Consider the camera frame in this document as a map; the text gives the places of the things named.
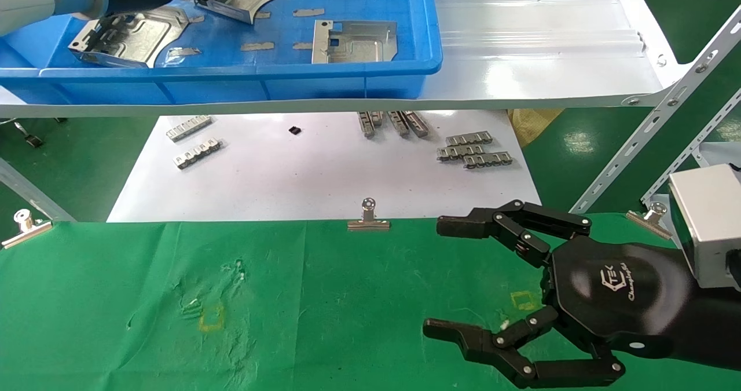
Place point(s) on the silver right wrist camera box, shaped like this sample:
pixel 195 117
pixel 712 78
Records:
pixel 712 217

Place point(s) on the green cloth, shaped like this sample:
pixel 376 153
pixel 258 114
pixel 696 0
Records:
pixel 324 304

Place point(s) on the yellow woven bag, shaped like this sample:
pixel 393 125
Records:
pixel 529 127

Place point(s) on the small silver metal strip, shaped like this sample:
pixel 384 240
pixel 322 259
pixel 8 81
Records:
pixel 198 153
pixel 460 152
pixel 377 117
pixel 469 139
pixel 398 123
pixel 365 123
pixel 487 160
pixel 189 128
pixel 417 123

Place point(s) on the white perforated angle strut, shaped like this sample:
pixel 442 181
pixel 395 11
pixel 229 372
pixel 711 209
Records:
pixel 666 110
pixel 694 148

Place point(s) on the white sheet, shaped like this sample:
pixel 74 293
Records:
pixel 312 176

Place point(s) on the white frame base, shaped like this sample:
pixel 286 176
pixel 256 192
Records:
pixel 718 154

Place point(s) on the silver binder clip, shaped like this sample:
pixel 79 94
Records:
pixel 651 220
pixel 26 231
pixel 368 223

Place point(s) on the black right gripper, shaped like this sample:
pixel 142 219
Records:
pixel 613 292

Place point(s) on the blue plastic tray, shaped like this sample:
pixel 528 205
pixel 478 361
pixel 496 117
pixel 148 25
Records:
pixel 370 78

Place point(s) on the black caster wheel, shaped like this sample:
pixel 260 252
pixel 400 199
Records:
pixel 32 141

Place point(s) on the grey metal frame bar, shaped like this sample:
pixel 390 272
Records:
pixel 35 194

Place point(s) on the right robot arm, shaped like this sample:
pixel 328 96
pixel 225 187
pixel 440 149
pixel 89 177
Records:
pixel 715 321

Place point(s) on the white shelf board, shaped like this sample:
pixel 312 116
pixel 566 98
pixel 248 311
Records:
pixel 521 61

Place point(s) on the flat silver metal plate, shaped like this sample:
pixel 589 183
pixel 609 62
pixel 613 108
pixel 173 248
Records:
pixel 359 46

